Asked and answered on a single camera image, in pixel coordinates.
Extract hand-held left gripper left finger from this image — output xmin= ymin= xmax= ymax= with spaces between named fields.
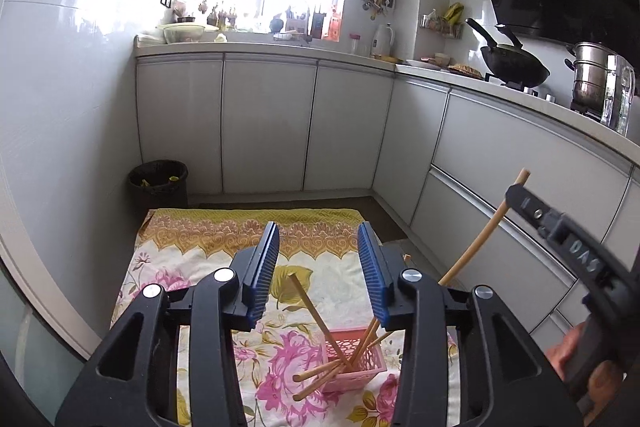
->
xmin=55 ymin=221 xmax=281 ymax=427

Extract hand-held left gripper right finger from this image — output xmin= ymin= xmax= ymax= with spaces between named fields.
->
xmin=356 ymin=221 xmax=583 ymax=427

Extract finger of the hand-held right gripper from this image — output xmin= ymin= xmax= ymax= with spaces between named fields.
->
xmin=504 ymin=184 xmax=572 ymax=249

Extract long bamboo chopstick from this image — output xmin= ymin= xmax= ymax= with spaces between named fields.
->
xmin=438 ymin=168 xmax=531 ymax=286

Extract set of wooden chopsticks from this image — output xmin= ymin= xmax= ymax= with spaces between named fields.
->
xmin=289 ymin=274 xmax=401 ymax=403

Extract pink perforated utensil holder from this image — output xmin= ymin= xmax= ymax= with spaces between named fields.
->
xmin=320 ymin=327 xmax=389 ymax=393

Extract person's right hand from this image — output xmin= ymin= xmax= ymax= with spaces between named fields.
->
xmin=545 ymin=322 xmax=585 ymax=382

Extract floral printed blanket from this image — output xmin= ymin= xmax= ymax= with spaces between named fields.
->
xmin=110 ymin=207 xmax=461 ymax=427

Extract dark brown floor mat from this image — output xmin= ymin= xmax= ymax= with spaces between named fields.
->
xmin=199 ymin=194 xmax=409 ymax=243

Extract gas stove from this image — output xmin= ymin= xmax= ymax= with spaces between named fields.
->
xmin=484 ymin=76 xmax=557 ymax=102

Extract black woven wastebasket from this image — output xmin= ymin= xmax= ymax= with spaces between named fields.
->
xmin=126 ymin=160 xmax=189 ymax=210

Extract clear glass pitcher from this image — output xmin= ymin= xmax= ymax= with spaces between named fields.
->
xmin=600 ymin=54 xmax=637 ymax=136

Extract stainless steel steamer pot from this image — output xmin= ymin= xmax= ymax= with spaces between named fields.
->
xmin=565 ymin=42 xmax=622 ymax=112

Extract white kitchen base cabinets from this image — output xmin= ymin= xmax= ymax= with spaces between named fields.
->
xmin=135 ymin=49 xmax=640 ymax=358

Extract black wok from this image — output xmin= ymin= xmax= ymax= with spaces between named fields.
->
xmin=465 ymin=18 xmax=551 ymax=88

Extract woven trivet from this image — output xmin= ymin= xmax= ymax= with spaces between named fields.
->
xmin=447 ymin=64 xmax=484 ymax=80

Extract white plate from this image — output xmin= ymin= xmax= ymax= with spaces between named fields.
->
xmin=405 ymin=53 xmax=452 ymax=70

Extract white countertop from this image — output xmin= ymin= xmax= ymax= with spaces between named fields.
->
xmin=133 ymin=34 xmax=640 ymax=170

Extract white kettle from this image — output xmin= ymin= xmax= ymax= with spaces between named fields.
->
xmin=370 ymin=23 xmax=396 ymax=58

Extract pale green bowl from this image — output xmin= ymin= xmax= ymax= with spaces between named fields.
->
xmin=157 ymin=22 xmax=206 ymax=46

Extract red packet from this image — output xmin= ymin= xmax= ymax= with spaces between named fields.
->
xmin=322 ymin=4 xmax=344 ymax=40

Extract row of small bottles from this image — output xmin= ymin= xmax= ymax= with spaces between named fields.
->
xmin=199 ymin=1 xmax=239 ymax=30

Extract wall spice rack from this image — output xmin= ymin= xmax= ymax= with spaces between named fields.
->
xmin=420 ymin=8 xmax=464 ymax=39

